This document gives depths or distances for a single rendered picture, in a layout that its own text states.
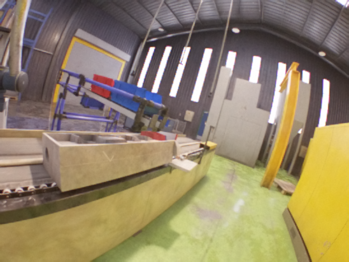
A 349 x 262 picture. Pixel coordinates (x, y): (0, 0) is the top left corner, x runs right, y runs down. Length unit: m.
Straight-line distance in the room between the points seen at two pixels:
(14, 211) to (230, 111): 6.93
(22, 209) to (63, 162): 0.28
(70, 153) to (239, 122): 6.50
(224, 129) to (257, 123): 1.56
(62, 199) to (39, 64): 10.54
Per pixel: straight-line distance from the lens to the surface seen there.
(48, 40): 11.26
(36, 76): 10.99
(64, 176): 0.66
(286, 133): 4.61
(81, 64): 11.79
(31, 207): 0.69
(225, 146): 6.77
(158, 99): 0.89
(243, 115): 6.80
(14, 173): 0.94
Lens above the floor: 1.23
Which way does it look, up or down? 6 degrees down
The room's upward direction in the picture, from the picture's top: 16 degrees clockwise
